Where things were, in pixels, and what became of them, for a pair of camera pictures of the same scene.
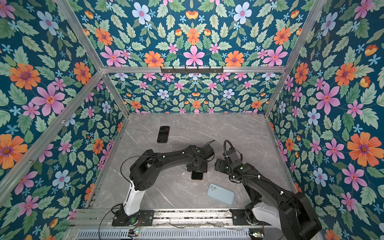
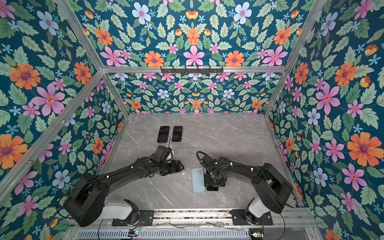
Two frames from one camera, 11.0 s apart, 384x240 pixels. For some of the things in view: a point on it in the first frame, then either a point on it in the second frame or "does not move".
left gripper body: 203,167 to 169,167
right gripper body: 223,167 to 209,180
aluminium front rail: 104,217 does not move
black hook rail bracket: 191,71 does not move
